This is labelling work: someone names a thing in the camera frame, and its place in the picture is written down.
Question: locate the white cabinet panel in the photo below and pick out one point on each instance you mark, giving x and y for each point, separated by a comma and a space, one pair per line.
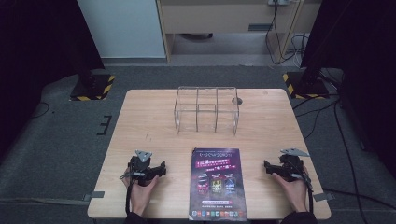
121, 28

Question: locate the purple book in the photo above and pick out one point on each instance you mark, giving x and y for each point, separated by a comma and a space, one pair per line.
218, 183

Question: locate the white power strip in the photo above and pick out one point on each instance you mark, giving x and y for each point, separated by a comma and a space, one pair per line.
278, 2

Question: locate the dark curtain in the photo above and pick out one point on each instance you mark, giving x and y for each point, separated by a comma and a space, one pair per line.
37, 56
367, 62

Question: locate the round table grommet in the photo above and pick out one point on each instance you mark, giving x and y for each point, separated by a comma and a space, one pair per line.
237, 100

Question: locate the clear acrylic book rack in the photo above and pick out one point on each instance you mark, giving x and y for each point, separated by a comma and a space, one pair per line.
206, 109

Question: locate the striped black stand base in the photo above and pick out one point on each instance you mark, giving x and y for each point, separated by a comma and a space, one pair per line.
93, 88
306, 87

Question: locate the grey tape strip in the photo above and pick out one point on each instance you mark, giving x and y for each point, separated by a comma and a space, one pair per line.
94, 195
323, 196

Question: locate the person's left hand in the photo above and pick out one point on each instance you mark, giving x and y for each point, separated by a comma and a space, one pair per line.
141, 196

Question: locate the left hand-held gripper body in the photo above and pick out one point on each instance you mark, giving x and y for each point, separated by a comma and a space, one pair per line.
140, 168

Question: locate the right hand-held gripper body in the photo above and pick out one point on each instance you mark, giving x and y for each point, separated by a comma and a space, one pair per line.
291, 166

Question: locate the person's right hand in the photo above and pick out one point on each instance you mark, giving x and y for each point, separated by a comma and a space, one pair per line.
292, 193

